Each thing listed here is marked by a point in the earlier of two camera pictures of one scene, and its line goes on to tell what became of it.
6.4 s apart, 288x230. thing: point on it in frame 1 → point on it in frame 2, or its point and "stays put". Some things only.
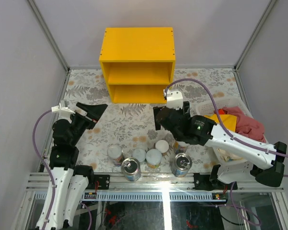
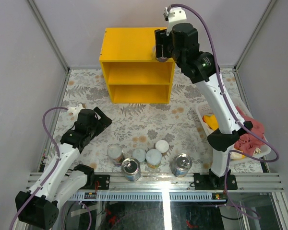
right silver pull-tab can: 181,165 stays put
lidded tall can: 115,152 stays put
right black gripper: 185,110 → 159,35
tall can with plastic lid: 180,147 → 162,59
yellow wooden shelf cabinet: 138,63 stays put
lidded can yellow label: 153,157 stays put
